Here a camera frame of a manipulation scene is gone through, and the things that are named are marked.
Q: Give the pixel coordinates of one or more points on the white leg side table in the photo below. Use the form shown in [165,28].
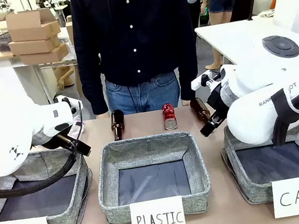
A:
[43,78]

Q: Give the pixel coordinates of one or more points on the person left forearm dark sleeve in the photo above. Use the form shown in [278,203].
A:
[188,68]

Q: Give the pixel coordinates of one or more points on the grey fabric basket can sign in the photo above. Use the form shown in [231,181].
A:
[252,195]

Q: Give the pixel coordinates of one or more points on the person blue jeans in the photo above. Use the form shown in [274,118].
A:
[141,96]

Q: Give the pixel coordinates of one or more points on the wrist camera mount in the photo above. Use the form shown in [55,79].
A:
[199,82]
[63,100]

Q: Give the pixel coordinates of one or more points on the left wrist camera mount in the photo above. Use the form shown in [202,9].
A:
[63,100]

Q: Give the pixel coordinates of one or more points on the bare mannequin legs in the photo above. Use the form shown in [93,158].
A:
[64,77]

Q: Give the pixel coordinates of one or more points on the person right forearm dark sleeve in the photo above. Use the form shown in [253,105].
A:
[93,92]

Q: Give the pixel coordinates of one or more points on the grey fabric basket plastic sign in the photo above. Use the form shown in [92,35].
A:
[109,182]

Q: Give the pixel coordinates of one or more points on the crushed red can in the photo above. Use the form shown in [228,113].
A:
[169,117]

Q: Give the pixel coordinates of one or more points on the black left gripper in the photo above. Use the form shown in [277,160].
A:
[62,141]

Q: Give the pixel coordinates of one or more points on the open cardboard box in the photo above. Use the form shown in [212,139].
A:
[32,26]

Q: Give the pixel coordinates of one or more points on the person dark buttoned shirt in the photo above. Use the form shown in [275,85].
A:
[131,28]

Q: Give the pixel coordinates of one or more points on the person left hand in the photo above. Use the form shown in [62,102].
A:
[186,102]

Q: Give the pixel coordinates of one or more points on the grey fabric basket bottle sign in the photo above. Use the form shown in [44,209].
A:
[69,217]

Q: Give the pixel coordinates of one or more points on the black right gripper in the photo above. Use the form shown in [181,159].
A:
[217,100]

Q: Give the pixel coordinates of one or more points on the person right hand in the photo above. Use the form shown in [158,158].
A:
[102,116]

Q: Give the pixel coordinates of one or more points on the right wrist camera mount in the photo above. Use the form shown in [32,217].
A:
[199,82]

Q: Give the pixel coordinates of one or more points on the brown glass bottle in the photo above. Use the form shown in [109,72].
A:
[201,110]
[117,123]

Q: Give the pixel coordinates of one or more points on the white paper sign PLASTIC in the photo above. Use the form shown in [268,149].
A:
[157,221]

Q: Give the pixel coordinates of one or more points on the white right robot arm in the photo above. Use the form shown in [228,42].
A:
[256,117]

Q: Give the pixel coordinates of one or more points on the closed flat cardboard box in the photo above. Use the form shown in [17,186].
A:
[45,56]
[33,46]

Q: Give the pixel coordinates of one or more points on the dark plastic mesh basket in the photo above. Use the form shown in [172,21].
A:
[2,41]

